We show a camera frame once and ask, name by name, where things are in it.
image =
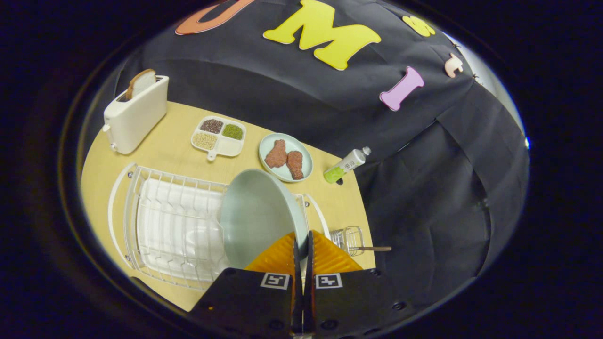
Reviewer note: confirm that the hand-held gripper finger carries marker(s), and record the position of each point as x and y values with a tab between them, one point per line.
309	306
297	306

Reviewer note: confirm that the pale green plate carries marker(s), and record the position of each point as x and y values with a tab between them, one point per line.
254	216

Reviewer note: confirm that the small pale green dish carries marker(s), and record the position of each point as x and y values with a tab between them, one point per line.
297	143

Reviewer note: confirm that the white ribbed drip tray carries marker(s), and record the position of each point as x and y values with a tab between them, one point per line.
179	235

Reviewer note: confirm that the brown meat piece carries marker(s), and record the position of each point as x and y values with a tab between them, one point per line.
276	154
295	165

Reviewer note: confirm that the green drink bottle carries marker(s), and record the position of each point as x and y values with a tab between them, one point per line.
348	164

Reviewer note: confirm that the white divided grain tray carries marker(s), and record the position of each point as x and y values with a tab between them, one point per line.
229	147

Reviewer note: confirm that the white toaster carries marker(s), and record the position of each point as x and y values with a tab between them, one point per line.
136	117

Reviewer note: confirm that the bread slice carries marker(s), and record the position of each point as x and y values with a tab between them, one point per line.
141	82

